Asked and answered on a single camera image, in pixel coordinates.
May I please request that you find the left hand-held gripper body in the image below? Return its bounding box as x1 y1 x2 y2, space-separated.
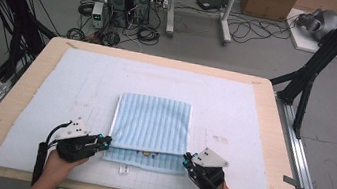
51 112 105 168

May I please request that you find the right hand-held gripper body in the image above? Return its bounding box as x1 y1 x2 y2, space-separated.
187 145 232 189

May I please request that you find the blue striped towel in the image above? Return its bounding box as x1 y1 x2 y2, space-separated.
100 89 198 185

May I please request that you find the white foam mat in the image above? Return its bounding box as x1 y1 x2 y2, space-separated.
0 37 292 189

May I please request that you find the white power supply unit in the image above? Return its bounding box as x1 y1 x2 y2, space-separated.
90 1 108 30

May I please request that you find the white desk leg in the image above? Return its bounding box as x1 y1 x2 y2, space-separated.
215 0 239 47
162 0 181 39

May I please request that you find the black flat case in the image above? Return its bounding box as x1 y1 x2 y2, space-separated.
194 0 229 14

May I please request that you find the white floor board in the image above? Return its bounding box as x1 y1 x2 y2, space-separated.
280 6 337 60

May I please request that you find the large cardboard box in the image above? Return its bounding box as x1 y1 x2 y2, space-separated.
238 0 300 25

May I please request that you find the grey headset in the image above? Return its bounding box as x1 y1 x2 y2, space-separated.
293 5 337 45

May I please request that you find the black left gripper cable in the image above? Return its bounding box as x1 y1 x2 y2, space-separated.
29 116 73 189

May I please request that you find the coiled black cable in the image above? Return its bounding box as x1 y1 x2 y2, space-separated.
135 23 162 48

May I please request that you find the tangle of floor cables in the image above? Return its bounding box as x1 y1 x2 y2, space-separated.
224 10 301 53

